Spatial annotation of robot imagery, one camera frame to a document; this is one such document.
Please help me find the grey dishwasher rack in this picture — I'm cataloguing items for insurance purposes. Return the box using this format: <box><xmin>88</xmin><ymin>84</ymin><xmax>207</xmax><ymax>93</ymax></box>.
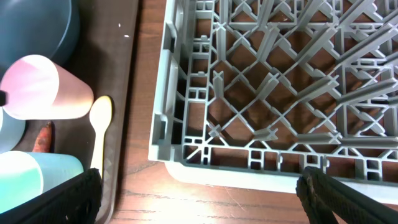
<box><xmin>148</xmin><ymin>0</ymin><xmax>397</xmax><ymax>204</ymax></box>

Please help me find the brown serving tray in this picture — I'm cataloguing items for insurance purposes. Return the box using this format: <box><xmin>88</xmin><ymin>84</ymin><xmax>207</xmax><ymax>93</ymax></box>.
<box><xmin>12</xmin><ymin>0</ymin><xmax>140</xmax><ymax>224</ymax></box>

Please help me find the yellow plastic spoon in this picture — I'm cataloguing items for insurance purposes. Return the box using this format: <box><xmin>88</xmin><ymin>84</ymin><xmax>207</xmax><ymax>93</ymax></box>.
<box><xmin>89</xmin><ymin>95</ymin><xmax>113</xmax><ymax>177</ymax></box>

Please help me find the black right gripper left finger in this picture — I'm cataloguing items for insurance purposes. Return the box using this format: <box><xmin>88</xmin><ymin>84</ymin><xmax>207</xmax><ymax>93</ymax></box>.
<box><xmin>1</xmin><ymin>168</ymin><xmax>103</xmax><ymax>223</ymax></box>

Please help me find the dark blue plate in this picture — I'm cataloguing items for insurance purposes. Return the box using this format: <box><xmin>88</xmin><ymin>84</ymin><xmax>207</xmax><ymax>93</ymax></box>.
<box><xmin>1</xmin><ymin>0</ymin><xmax>80</xmax><ymax>76</ymax></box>

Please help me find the light blue cup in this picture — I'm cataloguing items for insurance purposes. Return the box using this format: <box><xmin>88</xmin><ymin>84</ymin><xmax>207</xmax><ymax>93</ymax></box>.
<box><xmin>1</xmin><ymin>151</ymin><xmax>83</xmax><ymax>213</ymax></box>

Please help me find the orange carrot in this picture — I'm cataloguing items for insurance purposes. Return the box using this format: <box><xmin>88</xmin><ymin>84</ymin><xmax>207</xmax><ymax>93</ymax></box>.
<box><xmin>32</xmin><ymin>121</ymin><xmax>52</xmax><ymax>152</ymax></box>

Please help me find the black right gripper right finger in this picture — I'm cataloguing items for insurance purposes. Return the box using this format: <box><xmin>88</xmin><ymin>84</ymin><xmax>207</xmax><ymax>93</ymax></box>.
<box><xmin>296</xmin><ymin>167</ymin><xmax>397</xmax><ymax>223</ymax></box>

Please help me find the pink plastic cup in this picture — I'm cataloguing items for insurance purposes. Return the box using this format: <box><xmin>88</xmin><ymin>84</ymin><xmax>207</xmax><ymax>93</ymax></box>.
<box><xmin>1</xmin><ymin>55</ymin><xmax>94</xmax><ymax>120</ymax></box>

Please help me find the light blue rice bowl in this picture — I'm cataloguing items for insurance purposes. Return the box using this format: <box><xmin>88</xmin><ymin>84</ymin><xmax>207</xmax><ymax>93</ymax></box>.
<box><xmin>0</xmin><ymin>108</ymin><xmax>25</xmax><ymax>153</ymax></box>

